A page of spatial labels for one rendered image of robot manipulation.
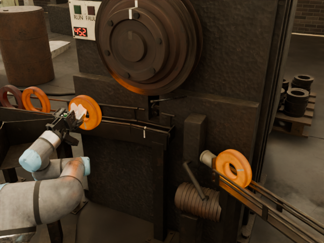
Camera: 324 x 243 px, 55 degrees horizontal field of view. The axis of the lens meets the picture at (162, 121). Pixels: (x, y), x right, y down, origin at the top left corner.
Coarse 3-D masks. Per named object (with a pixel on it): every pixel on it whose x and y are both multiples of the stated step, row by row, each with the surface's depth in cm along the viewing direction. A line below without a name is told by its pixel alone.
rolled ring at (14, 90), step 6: (0, 90) 183; (6, 90) 180; (12, 90) 178; (18, 90) 180; (0, 96) 185; (6, 96) 187; (18, 96) 178; (6, 102) 187; (18, 102) 180; (18, 108) 183; (24, 108) 183
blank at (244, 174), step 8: (224, 152) 118; (232, 152) 115; (216, 160) 123; (224, 160) 119; (232, 160) 115; (240, 160) 112; (216, 168) 124; (224, 168) 121; (240, 168) 113; (248, 168) 112; (232, 176) 120; (240, 176) 114; (248, 176) 112; (240, 184) 115; (248, 184) 116
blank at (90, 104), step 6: (78, 96) 132; (84, 96) 132; (72, 102) 134; (78, 102) 132; (84, 102) 131; (90, 102) 130; (90, 108) 131; (96, 108) 131; (90, 114) 132; (96, 114) 131; (84, 120) 136; (90, 120) 134; (96, 120) 132; (84, 126) 137; (90, 126) 135
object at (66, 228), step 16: (0, 128) 144; (16, 128) 152; (32, 128) 154; (0, 144) 143; (16, 144) 156; (0, 160) 141; (16, 160) 144; (48, 224) 167; (48, 240) 176; (64, 240) 176
